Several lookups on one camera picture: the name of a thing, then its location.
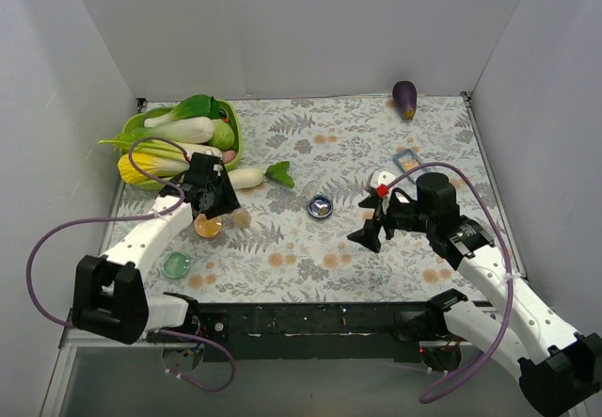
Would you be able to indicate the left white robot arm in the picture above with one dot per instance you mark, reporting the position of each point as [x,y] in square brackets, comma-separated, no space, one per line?
[109,296]

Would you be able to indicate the white toy bok choy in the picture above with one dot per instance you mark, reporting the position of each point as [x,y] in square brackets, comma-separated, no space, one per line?
[190,121]

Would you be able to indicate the green toy celery stalk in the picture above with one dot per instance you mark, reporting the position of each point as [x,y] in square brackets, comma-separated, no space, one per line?
[160,147]

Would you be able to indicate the blue rectangular pill box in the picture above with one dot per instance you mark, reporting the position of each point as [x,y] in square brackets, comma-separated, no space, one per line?
[407,160]

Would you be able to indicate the green round pill container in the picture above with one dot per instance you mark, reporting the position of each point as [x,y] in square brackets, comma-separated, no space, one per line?
[176,266]

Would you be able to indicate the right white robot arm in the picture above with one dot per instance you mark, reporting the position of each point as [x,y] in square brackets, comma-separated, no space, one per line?
[555,366]

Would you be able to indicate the orange pill bottle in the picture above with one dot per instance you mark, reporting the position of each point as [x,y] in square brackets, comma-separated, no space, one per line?
[241,218]

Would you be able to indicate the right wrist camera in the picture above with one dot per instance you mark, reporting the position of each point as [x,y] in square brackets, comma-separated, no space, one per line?
[379,187]

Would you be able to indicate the purple toy eggplant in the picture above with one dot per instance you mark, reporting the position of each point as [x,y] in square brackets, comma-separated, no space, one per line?
[405,96]

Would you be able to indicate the orange round pill container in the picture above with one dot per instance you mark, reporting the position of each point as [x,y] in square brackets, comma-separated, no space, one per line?
[207,227]

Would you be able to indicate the yellow toy napa cabbage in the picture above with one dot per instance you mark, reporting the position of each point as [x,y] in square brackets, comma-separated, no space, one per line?
[156,166]

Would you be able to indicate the floral table mat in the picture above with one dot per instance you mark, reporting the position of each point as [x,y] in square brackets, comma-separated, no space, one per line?
[285,255]

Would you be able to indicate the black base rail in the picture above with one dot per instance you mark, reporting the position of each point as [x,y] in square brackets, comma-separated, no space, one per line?
[299,331]

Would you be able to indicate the blue round pill container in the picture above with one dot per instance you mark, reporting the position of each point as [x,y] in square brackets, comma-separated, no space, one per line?
[320,207]

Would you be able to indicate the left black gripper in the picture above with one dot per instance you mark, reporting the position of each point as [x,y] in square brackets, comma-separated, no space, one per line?
[224,199]

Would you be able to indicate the green toy cabbage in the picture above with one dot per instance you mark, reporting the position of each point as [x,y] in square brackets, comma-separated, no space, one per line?
[223,136]

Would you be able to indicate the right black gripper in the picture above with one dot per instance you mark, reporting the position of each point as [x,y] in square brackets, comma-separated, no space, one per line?
[388,217]

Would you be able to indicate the white toy radish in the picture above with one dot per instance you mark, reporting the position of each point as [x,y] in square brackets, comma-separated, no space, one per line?
[245,178]

